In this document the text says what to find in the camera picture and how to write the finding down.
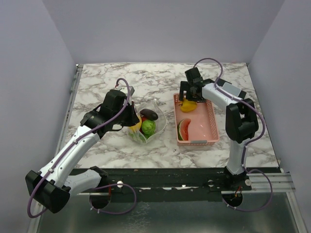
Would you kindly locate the left aluminium frame rail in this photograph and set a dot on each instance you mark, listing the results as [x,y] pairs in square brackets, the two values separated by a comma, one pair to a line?
[72,92]

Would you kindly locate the pink plastic basket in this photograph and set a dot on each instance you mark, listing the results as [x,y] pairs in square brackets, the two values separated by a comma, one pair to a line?
[203,129]

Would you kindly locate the green round fruit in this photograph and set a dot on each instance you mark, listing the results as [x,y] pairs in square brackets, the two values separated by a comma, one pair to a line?
[148,127]

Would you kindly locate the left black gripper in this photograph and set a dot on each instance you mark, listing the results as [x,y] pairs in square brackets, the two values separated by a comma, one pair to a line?
[134,119]

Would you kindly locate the clear zip top bag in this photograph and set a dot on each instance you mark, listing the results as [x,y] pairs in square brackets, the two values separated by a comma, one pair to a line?
[160,123]

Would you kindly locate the yellow bell pepper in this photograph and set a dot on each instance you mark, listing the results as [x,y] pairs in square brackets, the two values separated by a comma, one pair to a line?
[187,105]

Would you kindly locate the grey rectangular box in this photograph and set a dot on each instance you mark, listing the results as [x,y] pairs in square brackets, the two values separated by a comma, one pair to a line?
[231,89]

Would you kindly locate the black scale board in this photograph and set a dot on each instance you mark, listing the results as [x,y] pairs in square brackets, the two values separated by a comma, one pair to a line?
[220,83]

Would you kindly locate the yellow lemon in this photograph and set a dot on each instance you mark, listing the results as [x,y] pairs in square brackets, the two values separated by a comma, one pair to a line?
[136,127]

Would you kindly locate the green grape bunch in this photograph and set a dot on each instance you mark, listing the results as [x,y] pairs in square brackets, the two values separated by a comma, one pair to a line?
[138,137]

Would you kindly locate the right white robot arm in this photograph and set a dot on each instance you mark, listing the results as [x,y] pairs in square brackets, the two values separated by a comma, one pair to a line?
[241,121]

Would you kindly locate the black mounting rail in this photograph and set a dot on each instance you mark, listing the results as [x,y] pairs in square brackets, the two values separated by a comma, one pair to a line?
[168,184]

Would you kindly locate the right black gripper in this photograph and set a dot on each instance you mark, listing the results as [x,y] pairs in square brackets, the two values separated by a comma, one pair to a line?
[184,87]

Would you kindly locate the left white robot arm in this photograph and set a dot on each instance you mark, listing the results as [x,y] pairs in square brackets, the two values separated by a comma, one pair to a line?
[53,185]

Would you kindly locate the purple eggplant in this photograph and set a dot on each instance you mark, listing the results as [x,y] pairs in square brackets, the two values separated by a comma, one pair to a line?
[149,114]

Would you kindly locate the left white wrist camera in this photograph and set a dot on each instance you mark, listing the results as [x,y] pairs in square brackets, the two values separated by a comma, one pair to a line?
[123,88]

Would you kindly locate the watermelon slice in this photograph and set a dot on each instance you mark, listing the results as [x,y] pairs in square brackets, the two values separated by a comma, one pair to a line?
[182,129]

